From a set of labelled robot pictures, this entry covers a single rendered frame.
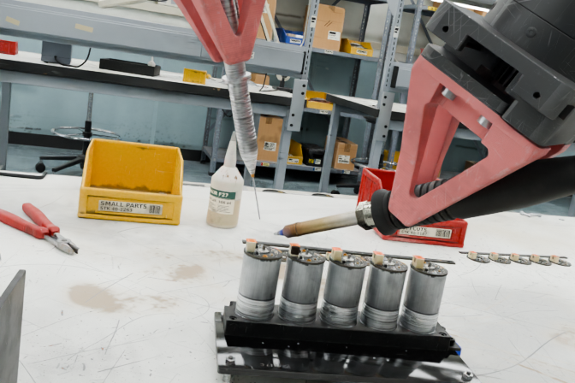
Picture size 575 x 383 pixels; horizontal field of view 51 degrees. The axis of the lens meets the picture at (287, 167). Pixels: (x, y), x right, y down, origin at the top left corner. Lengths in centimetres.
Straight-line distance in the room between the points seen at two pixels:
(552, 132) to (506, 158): 2
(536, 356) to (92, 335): 31
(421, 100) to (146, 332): 23
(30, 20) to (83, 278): 216
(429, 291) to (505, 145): 17
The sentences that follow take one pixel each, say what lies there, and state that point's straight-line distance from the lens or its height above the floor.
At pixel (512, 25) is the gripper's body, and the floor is 96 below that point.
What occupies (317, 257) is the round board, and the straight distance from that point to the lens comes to 39.
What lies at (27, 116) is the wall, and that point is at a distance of 478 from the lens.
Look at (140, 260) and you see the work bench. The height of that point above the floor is 75.
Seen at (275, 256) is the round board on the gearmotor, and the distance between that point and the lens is 38.
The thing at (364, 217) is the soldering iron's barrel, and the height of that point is 86.
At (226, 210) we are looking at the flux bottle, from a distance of 62.
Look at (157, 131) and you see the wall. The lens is 478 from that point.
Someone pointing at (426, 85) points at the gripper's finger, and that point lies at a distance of 28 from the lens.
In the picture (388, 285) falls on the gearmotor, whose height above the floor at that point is 80.
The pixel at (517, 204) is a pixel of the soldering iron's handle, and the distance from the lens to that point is 29.
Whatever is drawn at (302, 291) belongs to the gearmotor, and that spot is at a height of 79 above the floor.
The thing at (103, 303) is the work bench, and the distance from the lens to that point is 44.
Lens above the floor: 94
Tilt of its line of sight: 11 degrees down
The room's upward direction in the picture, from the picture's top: 9 degrees clockwise
